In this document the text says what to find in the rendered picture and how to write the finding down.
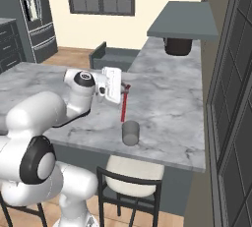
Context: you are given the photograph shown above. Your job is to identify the dark round pot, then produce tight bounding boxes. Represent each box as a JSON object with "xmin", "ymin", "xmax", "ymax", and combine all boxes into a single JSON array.
[{"xmin": 162, "ymin": 37, "xmax": 194, "ymax": 57}]

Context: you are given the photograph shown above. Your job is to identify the red straw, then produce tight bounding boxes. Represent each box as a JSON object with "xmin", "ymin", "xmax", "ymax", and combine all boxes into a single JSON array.
[{"xmin": 120, "ymin": 84, "xmax": 132, "ymax": 123}]

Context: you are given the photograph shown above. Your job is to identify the grey wall shelf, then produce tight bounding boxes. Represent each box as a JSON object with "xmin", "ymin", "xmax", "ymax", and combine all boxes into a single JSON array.
[{"xmin": 146, "ymin": 0, "xmax": 220, "ymax": 42}]

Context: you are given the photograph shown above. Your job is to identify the dark grey open drawer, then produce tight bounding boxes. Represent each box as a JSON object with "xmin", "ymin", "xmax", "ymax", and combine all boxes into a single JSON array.
[{"xmin": 89, "ymin": 41, "xmax": 142, "ymax": 74}]

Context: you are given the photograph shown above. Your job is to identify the grey glass cup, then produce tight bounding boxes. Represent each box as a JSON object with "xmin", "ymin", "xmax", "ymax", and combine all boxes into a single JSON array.
[{"xmin": 121, "ymin": 120, "xmax": 141, "ymax": 147}]

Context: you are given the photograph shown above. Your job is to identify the stainless steel fridge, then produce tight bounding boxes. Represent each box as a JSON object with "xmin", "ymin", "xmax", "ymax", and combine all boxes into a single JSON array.
[{"xmin": 0, "ymin": 0, "xmax": 59, "ymax": 64}]

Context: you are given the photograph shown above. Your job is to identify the dark glass-door cabinet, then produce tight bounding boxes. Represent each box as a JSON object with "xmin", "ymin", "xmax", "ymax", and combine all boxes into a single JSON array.
[{"xmin": 206, "ymin": 0, "xmax": 252, "ymax": 227}]

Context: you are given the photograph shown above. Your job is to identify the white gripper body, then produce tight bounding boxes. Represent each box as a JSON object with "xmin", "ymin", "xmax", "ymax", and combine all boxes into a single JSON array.
[{"xmin": 101, "ymin": 66, "xmax": 123, "ymax": 105}]

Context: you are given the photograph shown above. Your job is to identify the dark grey drawer cabinets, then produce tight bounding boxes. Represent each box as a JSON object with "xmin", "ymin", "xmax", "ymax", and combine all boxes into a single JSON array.
[{"xmin": 0, "ymin": 17, "xmax": 28, "ymax": 75}]

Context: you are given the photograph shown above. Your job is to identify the black bar stool cream cushion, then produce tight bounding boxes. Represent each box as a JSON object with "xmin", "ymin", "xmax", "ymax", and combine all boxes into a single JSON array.
[{"xmin": 95, "ymin": 154, "xmax": 165, "ymax": 227}]

